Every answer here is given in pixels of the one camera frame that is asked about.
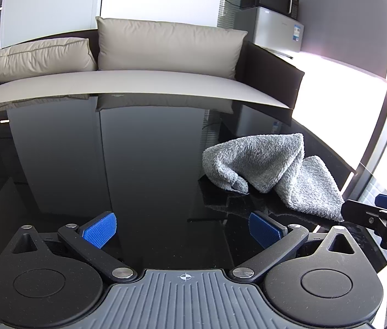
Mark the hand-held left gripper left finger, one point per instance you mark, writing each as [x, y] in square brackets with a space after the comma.
[97, 231]

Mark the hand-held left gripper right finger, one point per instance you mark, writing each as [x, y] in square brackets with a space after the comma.
[265, 231]

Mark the grey terry towel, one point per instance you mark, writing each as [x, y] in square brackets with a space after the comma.
[272, 168]

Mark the dark brown sofa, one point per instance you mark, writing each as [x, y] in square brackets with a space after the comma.
[268, 72]

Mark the small beige cushion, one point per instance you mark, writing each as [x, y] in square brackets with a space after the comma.
[39, 58]

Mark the silver mini fridge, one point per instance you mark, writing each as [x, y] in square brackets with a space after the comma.
[275, 32]

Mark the large beige cushion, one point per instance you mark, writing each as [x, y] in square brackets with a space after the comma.
[169, 46]

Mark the black microwave oven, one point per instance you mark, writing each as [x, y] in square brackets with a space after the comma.
[268, 0]

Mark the window blinds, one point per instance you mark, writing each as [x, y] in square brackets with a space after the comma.
[229, 3]

